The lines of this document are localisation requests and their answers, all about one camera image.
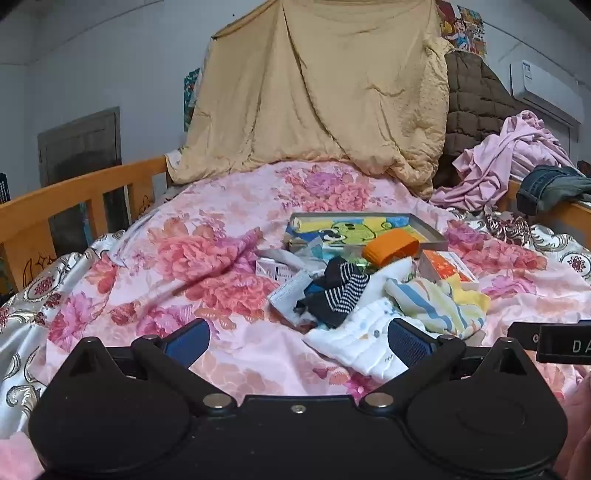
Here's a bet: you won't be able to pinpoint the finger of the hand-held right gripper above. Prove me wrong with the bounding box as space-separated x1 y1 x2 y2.
507 322 540 344

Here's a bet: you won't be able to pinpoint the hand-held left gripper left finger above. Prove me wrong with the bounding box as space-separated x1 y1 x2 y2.
60 318 236 411

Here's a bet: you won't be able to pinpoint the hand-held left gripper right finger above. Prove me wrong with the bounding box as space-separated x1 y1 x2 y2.
360 318 539 411

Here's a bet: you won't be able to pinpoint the striped yellow blue towel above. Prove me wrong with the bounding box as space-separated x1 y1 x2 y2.
385 274 491 340

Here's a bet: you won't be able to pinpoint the white printed cloth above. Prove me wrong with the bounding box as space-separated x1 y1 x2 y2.
302 256 419 381

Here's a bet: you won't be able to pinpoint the black dotted sock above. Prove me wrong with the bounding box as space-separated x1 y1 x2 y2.
295 257 370 329

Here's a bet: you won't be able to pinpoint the grey cloth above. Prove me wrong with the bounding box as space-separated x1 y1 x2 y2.
256 247 324 271

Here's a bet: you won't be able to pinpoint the cartoon print box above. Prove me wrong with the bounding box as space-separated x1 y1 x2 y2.
284 212 448 266

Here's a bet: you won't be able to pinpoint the person's right hand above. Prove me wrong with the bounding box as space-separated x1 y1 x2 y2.
551 369 591 480

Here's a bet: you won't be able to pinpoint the pink floral blanket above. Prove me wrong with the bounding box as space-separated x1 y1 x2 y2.
46 159 591 416

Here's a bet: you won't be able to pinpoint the orange and white medicine box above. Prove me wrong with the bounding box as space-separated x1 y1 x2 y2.
418 249 481 291

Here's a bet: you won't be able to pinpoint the small white carton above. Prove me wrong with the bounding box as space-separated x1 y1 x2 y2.
255 257 296 280

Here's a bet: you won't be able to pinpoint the grey face mask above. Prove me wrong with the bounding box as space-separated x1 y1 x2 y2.
268 269 315 324

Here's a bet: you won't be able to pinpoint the blue jeans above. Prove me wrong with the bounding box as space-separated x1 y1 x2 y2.
516 165 591 215

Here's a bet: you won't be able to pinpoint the patterned satin sheet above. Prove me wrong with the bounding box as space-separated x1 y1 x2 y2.
0 205 591 439

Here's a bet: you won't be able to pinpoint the pink garment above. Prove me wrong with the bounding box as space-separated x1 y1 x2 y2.
429 110 578 210

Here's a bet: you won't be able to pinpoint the pink fluffy cloth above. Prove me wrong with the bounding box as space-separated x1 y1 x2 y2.
0 433 44 480

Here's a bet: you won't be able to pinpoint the grey wooden door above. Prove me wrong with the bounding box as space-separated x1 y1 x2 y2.
38 107 132 252

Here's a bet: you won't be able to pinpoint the white air conditioner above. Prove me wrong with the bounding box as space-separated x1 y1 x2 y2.
509 59 585 125

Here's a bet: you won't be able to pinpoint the yellow quilt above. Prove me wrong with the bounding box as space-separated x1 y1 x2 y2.
166 0 455 199

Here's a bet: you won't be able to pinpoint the teal wall poster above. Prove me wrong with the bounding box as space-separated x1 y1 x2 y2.
184 68 201 132

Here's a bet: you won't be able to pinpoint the colourful wall poster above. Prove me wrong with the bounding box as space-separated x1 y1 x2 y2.
436 0 488 58

